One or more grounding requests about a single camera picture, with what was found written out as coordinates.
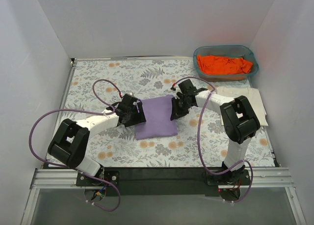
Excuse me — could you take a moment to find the purple t shirt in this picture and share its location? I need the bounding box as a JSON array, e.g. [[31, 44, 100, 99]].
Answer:
[[135, 95, 178, 140]]

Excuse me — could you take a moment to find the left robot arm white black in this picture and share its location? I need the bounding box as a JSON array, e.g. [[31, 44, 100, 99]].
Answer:
[[48, 94, 146, 186]]

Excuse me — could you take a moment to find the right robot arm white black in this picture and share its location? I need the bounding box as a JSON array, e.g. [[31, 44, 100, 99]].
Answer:
[[171, 77, 261, 185]]

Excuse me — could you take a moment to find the floral table cloth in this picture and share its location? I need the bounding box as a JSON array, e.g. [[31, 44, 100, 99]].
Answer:
[[48, 58, 277, 168]]

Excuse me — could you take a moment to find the orange t shirt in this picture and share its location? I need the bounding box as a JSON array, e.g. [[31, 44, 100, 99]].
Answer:
[[197, 55, 253, 75]]

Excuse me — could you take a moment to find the teal plastic basket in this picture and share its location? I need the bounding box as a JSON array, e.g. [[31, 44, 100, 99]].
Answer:
[[193, 45, 259, 82]]

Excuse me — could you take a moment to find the folded white t shirt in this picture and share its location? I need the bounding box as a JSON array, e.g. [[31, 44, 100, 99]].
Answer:
[[217, 87, 268, 126]]

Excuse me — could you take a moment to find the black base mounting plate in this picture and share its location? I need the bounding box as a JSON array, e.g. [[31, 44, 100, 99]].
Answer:
[[76, 166, 253, 197]]

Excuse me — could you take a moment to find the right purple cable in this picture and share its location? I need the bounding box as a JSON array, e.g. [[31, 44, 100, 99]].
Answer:
[[171, 77, 254, 204]]

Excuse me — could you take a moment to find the purple cable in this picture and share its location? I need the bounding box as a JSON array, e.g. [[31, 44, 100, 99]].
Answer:
[[171, 77, 254, 204], [28, 79, 121, 212]]

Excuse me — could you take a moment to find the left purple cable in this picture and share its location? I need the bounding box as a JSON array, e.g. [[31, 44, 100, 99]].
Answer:
[[28, 79, 121, 212]]

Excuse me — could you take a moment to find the aluminium frame rail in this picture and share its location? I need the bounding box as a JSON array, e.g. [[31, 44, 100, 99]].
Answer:
[[22, 167, 306, 225]]

